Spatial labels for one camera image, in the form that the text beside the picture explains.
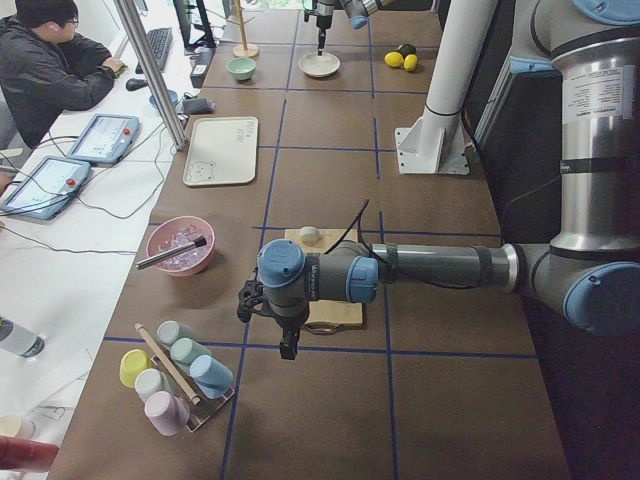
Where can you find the steel muddler black tip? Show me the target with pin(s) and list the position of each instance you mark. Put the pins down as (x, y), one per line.
(177, 251)

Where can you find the light blue cup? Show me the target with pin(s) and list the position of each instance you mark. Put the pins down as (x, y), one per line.
(212, 377)

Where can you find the pink bowl with ice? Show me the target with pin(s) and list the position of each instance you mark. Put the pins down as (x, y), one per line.
(178, 232)

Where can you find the yellow lemon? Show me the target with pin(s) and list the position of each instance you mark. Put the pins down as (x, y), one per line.
(410, 62)
(394, 59)

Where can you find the white steamed bun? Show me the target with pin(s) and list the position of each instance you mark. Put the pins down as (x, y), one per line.
(309, 235)

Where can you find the teach pendant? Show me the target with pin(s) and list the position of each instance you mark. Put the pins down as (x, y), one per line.
(48, 189)
(105, 139)

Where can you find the aluminium frame post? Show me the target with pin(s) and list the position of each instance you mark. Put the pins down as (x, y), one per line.
(137, 36)

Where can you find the white bear tray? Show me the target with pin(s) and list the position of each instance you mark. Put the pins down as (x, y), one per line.
(222, 151)

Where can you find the grey cup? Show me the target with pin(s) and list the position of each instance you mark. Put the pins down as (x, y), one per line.
(170, 331)

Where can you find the grey folded cloth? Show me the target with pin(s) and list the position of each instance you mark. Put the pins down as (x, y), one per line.
(197, 106)

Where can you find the red bottle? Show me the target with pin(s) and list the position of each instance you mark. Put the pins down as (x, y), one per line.
(27, 455)

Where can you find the black computer mouse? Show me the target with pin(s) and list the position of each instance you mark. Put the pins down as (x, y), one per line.
(134, 84)

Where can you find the black keyboard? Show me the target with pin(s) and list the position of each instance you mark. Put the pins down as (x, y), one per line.
(160, 42)

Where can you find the wooden mug tree stand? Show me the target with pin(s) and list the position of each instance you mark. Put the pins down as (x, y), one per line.
(244, 49)

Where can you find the white cup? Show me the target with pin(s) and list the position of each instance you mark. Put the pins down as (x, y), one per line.
(151, 381)

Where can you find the clear water bottle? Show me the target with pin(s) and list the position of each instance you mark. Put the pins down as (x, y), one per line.
(18, 340)

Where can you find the cream round plate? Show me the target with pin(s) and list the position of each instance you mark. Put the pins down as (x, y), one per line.
(319, 66)

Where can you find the blue bowl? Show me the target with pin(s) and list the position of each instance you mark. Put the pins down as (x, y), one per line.
(172, 96)

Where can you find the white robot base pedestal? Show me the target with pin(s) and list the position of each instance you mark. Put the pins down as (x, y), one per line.
(434, 144)

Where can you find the mint green bowl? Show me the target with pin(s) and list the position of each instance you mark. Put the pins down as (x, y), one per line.
(241, 68)

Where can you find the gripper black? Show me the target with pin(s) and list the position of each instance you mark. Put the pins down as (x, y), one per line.
(322, 17)
(286, 322)

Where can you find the person in black jacket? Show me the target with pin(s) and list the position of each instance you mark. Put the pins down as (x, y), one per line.
(47, 67)

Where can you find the yellow lemon upper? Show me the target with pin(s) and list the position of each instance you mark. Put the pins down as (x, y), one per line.
(394, 59)

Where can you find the yellow lemon lower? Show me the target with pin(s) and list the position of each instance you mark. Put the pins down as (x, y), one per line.
(410, 62)

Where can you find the bamboo cutting board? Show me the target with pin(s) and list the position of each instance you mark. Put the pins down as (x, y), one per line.
(327, 317)

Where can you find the black label stand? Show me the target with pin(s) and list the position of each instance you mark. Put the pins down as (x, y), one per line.
(200, 64)

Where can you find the green lime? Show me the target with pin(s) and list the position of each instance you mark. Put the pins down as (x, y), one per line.
(406, 49)

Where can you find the paper cup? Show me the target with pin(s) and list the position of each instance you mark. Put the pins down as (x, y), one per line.
(17, 426)

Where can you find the green cup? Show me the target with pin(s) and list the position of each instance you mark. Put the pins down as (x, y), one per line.
(185, 350)

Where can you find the teach pendant near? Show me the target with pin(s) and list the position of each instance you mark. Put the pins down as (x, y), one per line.
(48, 189)

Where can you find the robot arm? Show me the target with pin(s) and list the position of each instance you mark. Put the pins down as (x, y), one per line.
(584, 260)
(357, 11)

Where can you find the yellow cup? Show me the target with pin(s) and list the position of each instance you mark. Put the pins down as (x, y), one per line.
(132, 363)

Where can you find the pink cup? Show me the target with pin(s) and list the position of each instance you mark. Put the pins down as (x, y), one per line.
(166, 412)

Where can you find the teach pendant far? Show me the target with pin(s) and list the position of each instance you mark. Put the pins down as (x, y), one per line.
(105, 139)

